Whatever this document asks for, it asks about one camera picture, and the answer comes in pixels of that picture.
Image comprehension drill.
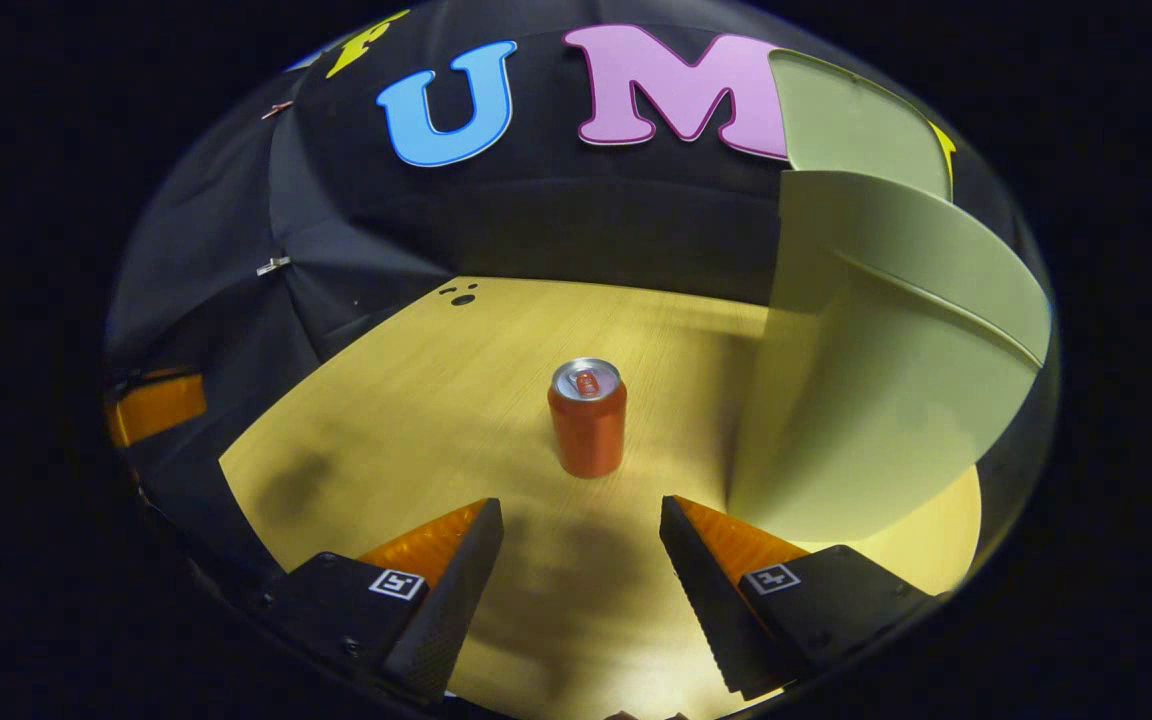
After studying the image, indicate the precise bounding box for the orange-red pop can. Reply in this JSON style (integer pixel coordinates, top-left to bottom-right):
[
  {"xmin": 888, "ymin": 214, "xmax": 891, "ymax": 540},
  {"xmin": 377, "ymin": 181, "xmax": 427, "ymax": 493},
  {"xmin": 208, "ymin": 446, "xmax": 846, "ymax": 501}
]
[{"xmin": 547, "ymin": 357, "xmax": 629, "ymax": 479}]

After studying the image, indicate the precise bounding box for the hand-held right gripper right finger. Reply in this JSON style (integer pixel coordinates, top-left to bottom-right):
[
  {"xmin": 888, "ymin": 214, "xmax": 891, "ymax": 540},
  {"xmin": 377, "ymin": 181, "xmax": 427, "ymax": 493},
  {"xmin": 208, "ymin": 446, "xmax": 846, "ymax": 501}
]
[{"xmin": 658, "ymin": 495, "xmax": 940, "ymax": 702}]

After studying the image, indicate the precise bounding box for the pale green desktop garbage bin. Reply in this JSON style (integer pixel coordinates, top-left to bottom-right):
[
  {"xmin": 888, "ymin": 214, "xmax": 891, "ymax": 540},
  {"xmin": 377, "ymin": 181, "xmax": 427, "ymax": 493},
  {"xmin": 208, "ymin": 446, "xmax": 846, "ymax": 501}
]
[{"xmin": 726, "ymin": 48, "xmax": 1053, "ymax": 544}]

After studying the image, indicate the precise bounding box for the black backdrop cloth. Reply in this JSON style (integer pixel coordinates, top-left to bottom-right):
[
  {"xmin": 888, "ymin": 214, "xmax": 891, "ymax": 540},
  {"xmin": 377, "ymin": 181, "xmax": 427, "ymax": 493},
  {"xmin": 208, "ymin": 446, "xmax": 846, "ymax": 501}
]
[{"xmin": 104, "ymin": 0, "xmax": 1047, "ymax": 601}]

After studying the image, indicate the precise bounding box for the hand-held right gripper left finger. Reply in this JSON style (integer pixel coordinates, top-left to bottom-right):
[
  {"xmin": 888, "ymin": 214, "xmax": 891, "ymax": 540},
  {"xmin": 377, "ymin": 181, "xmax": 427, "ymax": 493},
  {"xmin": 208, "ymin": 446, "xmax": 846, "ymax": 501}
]
[{"xmin": 258, "ymin": 497, "xmax": 505, "ymax": 701}]

